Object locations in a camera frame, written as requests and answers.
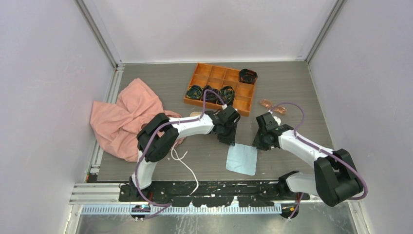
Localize pink glasses case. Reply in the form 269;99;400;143
189;112;203;117

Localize pink shorts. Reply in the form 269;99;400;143
90;78;181;162

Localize dark floral rolled tie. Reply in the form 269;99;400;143
186;85;203;100

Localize pink transparent sunglasses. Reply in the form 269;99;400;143
259;99;286;115

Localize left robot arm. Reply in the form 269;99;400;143
130;105;241;202

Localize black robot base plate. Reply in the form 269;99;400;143
118;180;300;208

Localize dark rolled tie top right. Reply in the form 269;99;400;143
239;68;258;84

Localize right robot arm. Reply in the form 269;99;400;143
253;112;367;207

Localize light blue cleaning cloth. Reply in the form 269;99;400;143
225;143;258;176

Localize white drawstring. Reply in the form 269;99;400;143
170;143;199;195

